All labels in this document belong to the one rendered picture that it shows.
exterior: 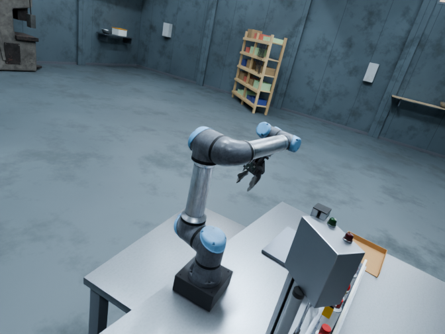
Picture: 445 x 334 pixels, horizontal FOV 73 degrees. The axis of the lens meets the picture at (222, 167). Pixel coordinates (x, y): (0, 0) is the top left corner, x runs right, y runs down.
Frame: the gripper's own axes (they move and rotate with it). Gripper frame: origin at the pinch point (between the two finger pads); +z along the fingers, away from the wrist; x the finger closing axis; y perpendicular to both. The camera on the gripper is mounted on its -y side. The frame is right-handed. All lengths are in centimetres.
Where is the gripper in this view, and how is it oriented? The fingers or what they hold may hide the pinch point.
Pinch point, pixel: (243, 185)
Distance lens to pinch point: 162.4
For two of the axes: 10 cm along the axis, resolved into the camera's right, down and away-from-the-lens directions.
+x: 7.0, 5.5, -4.6
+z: -5.6, 8.2, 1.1
